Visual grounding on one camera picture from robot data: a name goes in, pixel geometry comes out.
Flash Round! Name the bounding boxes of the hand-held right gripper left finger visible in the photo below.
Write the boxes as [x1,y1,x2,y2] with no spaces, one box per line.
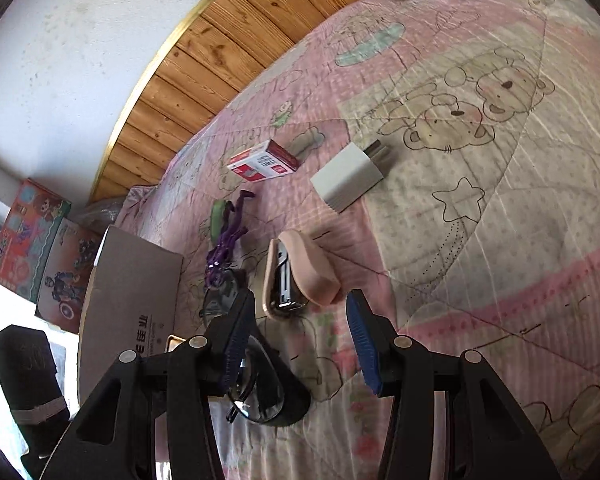
[40,287,258,480]

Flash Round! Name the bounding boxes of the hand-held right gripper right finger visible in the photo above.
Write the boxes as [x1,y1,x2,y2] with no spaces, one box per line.
[345,289,563,480]

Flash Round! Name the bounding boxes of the purple toy figure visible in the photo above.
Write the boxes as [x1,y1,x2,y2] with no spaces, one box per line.
[205,189,256,288]

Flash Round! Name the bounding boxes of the black framed glasses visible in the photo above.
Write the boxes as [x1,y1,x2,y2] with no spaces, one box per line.
[199,269,312,429]

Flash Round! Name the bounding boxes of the pink stapler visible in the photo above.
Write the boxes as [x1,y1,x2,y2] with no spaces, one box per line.
[262,229,339,319]

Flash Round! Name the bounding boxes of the white cardboard box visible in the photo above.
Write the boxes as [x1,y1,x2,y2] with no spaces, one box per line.
[76,225,184,411]

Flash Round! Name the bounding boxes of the greenish tape roll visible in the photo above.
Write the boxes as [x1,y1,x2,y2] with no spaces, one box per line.
[209,199,228,233]

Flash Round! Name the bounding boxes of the red and white staple box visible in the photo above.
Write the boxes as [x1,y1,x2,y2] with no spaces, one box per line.
[226,140,299,182]

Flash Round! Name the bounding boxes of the robot figure toy box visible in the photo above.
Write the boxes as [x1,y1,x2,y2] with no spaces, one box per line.
[34,217,103,335]

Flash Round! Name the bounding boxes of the colourful toy box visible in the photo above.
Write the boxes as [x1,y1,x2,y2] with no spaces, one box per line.
[0,178,72,303]

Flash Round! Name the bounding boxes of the white charger plug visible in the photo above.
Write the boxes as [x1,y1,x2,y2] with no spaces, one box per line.
[310,141,392,213]

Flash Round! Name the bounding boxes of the clear bubble wrap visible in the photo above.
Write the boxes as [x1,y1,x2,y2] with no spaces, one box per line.
[75,195,131,233]

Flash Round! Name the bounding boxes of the printed pink blanket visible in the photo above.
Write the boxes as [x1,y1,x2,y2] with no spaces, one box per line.
[115,0,600,480]

